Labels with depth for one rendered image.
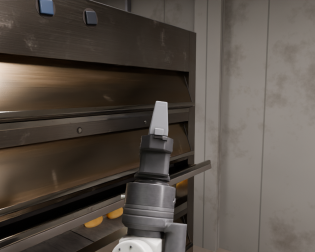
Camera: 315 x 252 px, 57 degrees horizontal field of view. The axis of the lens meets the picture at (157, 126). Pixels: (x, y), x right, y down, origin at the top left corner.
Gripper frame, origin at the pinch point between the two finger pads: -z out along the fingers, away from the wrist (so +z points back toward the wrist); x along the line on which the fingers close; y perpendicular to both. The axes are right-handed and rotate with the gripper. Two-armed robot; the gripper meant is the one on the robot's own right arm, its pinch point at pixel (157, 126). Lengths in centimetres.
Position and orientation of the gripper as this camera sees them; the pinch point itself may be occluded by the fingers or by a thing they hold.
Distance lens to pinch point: 54.9
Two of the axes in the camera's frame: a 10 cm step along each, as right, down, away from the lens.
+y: -9.9, -1.2, -0.5
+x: 0.8, -2.7, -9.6
